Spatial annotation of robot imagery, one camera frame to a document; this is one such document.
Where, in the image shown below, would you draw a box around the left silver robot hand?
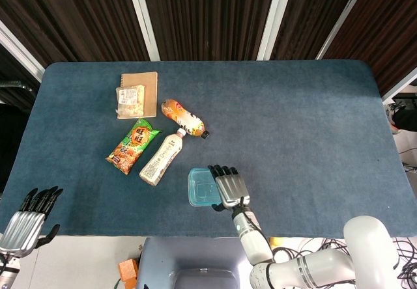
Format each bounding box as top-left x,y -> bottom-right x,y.
0,186 -> 65,257

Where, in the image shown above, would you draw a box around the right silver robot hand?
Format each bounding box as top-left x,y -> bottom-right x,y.
207,164 -> 251,212

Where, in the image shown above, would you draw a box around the blue plastic container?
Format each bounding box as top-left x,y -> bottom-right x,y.
188,167 -> 223,207

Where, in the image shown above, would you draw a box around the clear plastic container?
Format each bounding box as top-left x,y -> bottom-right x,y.
188,201 -> 223,208

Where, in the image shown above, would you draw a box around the orange wooden block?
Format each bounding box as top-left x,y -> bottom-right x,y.
117,258 -> 139,287

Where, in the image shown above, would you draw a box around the grey robot torso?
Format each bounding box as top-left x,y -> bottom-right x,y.
136,236 -> 277,289

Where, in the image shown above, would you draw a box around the white milk tea bottle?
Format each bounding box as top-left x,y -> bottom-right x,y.
139,128 -> 187,186

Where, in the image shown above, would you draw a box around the blue table cloth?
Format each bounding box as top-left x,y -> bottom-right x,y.
0,60 -> 417,239

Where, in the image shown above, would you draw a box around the orange tea bottle black cap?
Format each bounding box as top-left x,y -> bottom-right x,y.
162,98 -> 210,139

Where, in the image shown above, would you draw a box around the green snack bag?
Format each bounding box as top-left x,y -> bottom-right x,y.
105,118 -> 162,176

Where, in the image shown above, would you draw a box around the brown spiral notebook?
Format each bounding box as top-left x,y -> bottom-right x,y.
116,71 -> 158,120

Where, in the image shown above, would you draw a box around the clear bag of white snacks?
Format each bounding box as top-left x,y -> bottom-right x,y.
115,85 -> 145,116

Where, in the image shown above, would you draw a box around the dark brown slatted panel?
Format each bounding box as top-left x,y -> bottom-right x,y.
0,0 -> 151,72
139,0 -> 278,61
325,0 -> 417,95
270,0 -> 363,61

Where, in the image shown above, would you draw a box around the black bundle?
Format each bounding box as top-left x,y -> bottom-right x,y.
386,95 -> 417,134

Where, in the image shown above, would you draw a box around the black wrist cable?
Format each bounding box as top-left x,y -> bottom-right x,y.
241,204 -> 262,235

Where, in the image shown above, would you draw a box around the tangled black floor cables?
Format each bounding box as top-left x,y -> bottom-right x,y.
268,236 -> 417,289

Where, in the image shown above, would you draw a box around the black corrugated hose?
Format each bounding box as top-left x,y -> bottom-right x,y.
0,79 -> 35,94

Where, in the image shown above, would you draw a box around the white partition post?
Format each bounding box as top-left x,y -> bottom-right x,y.
315,0 -> 372,61
125,0 -> 160,61
0,20 -> 46,82
257,0 -> 296,61
381,76 -> 417,105

